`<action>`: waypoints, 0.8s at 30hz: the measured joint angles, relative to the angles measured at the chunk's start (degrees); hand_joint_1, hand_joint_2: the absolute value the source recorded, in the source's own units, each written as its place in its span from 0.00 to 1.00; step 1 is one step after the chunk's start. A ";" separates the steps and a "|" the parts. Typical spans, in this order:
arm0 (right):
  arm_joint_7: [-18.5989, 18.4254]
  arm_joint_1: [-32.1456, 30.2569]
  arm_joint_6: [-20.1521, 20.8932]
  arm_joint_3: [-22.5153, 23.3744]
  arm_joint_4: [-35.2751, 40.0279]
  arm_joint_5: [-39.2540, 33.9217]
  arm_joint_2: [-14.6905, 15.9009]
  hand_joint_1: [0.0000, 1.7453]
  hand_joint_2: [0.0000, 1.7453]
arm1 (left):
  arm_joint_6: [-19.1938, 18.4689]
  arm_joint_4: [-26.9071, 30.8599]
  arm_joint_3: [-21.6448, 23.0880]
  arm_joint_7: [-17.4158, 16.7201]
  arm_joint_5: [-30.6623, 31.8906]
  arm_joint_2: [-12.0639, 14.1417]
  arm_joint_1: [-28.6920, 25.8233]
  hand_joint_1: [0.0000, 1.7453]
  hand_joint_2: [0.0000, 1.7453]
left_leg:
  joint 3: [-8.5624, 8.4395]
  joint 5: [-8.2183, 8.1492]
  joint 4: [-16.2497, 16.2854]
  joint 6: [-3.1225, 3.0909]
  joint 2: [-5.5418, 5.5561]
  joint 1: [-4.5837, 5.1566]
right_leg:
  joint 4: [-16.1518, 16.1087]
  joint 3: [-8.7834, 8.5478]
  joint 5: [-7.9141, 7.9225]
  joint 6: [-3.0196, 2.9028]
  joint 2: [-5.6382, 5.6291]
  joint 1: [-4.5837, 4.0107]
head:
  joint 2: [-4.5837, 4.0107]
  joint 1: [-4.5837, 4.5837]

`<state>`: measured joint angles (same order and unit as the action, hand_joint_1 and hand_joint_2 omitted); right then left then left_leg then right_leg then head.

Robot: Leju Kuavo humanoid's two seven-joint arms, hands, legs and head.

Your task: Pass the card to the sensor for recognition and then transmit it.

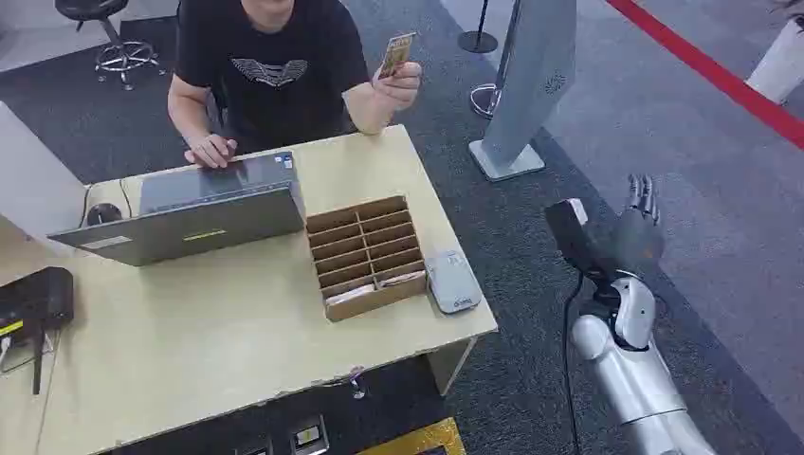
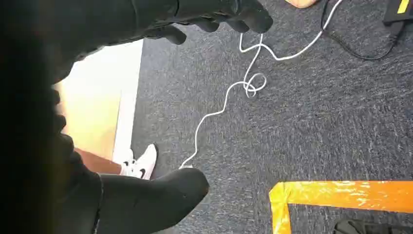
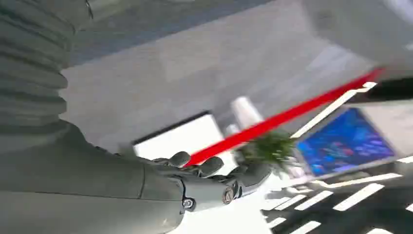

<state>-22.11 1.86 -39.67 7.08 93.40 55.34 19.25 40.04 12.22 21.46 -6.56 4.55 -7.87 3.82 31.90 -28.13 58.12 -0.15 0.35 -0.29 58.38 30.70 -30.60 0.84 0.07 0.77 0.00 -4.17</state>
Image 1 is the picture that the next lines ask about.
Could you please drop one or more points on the person's right hand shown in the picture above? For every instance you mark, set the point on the person's right hand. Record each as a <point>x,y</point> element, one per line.
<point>210,152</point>

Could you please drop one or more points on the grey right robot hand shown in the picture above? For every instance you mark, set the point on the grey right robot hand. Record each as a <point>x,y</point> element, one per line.
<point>637,242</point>

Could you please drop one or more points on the person's left hand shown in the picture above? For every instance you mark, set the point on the person's left hand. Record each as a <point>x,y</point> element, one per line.
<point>402,88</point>

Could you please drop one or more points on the golden printed card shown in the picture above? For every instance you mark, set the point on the golden printed card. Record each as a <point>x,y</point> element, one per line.
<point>397,53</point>

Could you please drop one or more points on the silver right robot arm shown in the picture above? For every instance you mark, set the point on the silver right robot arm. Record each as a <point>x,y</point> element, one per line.
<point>634,370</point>

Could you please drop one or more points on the grey laptop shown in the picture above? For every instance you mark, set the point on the grey laptop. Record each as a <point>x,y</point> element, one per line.
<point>188,229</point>

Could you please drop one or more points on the chrome stanchion base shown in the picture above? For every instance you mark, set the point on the chrome stanchion base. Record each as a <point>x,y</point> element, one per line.
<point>484,100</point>

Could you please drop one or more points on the person in black shirt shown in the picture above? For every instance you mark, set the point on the person in black shirt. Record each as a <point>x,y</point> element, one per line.
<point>276,100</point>

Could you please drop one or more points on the black stanchion base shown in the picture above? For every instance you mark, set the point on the black stanchion base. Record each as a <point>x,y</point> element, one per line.
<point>477,42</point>

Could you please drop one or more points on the black computer mouse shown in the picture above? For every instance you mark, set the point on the black computer mouse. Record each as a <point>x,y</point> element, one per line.
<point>103,214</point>

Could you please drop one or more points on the black stool with chrome base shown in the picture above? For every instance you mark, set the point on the black stool with chrome base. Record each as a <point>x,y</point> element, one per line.
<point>122,53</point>

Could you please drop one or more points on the grey kiosk stand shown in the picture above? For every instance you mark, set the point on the grey kiosk stand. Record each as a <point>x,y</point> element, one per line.
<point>534,75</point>

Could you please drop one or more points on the white partition panel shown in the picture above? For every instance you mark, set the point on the white partition panel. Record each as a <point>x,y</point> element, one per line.
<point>31,182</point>

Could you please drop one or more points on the red floor tape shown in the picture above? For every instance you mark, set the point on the red floor tape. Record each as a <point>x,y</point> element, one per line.
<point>716,74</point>

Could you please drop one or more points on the grey card reader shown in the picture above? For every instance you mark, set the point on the grey card reader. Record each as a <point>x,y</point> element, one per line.
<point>453,282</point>

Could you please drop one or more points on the white card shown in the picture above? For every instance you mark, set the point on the white card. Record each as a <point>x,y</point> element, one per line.
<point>402,279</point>
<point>348,295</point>

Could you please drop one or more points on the wooden card box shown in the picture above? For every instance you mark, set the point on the wooden card box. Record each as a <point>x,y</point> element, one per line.
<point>377,301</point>

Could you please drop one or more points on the white planter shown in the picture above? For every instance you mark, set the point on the white planter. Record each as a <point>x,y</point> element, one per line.
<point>779,66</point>

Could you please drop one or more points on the black router with antenna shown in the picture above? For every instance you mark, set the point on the black router with antenna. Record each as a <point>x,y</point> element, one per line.
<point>38,298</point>

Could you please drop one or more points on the pale desk leg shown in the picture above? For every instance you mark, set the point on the pale desk leg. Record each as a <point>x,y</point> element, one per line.
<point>449,367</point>

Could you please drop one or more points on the metal desk latch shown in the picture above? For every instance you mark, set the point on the metal desk latch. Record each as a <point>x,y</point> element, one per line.
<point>358,386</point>

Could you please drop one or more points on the yellow floor plate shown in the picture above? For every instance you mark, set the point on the yellow floor plate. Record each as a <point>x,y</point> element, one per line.
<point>421,439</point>

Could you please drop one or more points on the floor power socket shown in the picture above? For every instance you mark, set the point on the floor power socket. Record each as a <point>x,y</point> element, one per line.
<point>254,449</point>
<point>309,435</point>

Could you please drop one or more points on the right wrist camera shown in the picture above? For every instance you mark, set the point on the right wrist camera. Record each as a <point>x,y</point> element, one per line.
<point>571,235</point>

